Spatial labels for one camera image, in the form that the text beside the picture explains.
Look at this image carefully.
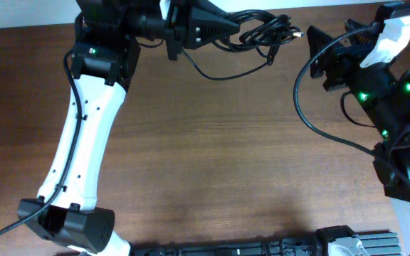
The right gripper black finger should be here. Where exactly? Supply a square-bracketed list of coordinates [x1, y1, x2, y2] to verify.
[307, 25, 333, 78]
[345, 19, 378, 45]

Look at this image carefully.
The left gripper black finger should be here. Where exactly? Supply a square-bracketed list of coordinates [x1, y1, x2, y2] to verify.
[194, 0, 226, 16]
[183, 7, 240, 49]

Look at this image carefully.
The thin black cable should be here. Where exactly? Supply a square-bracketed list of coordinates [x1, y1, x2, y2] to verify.
[182, 31, 280, 81]

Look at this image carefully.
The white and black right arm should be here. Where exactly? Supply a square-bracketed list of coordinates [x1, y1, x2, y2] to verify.
[305, 15, 410, 253]

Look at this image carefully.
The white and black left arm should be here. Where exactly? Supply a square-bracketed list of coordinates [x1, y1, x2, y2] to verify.
[17, 0, 240, 255]

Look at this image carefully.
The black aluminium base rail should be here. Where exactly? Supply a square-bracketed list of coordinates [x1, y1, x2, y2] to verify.
[130, 225, 402, 256]

